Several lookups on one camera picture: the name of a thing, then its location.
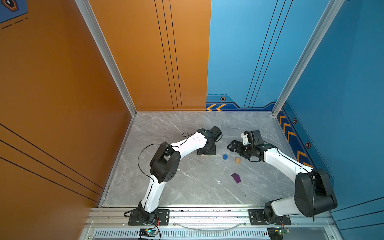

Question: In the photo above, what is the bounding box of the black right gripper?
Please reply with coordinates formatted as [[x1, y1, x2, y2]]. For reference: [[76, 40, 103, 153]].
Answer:
[[226, 140, 255, 159]]

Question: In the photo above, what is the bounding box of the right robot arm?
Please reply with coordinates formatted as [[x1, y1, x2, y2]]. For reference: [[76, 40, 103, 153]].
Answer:
[[227, 140, 338, 224]]

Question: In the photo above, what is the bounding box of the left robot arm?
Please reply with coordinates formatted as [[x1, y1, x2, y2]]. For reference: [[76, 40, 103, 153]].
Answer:
[[138, 127, 223, 215]]

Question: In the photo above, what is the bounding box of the purple house-shaped block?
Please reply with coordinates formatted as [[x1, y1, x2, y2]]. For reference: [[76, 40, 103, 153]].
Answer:
[[231, 173, 241, 184]]

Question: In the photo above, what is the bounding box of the right green circuit board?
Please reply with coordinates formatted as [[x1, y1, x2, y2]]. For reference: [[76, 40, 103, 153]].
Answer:
[[267, 228, 291, 240]]

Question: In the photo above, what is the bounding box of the green circuit board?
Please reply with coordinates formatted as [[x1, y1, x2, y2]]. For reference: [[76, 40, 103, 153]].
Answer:
[[139, 228, 159, 239], [267, 228, 291, 240]]

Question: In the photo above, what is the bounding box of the left green circuit board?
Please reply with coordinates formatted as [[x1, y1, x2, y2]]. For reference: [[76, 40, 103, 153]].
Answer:
[[139, 228, 159, 239]]

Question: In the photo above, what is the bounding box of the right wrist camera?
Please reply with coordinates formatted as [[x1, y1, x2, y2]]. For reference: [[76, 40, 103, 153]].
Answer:
[[241, 130, 265, 147]]

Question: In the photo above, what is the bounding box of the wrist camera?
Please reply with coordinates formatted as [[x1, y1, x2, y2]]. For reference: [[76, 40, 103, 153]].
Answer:
[[241, 130, 265, 147], [207, 126, 223, 142]]

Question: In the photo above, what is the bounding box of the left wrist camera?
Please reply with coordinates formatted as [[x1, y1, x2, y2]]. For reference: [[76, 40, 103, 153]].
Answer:
[[207, 126, 223, 142]]

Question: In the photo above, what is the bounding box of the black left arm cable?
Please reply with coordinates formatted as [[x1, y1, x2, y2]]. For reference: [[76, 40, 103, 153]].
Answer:
[[137, 131, 193, 181]]

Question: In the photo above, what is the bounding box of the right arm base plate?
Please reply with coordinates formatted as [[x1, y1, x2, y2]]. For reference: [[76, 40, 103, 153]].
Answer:
[[248, 209, 292, 226]]

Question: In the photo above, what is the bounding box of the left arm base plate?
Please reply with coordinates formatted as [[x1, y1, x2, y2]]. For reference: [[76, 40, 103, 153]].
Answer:
[[125, 209, 170, 226]]

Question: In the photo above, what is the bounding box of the aluminium front rail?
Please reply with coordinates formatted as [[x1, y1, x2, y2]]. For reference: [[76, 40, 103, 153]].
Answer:
[[80, 206, 343, 240]]

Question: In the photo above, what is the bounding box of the aluminium corner post right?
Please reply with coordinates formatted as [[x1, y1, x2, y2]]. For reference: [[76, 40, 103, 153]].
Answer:
[[272, 0, 345, 118]]

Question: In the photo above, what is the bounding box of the aluminium corner post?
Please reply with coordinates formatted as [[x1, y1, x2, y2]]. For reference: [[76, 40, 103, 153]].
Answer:
[[75, 0, 137, 117], [272, 0, 345, 118]]

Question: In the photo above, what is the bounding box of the aluminium corner post left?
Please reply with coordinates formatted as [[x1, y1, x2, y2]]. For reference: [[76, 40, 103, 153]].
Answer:
[[75, 0, 137, 117]]

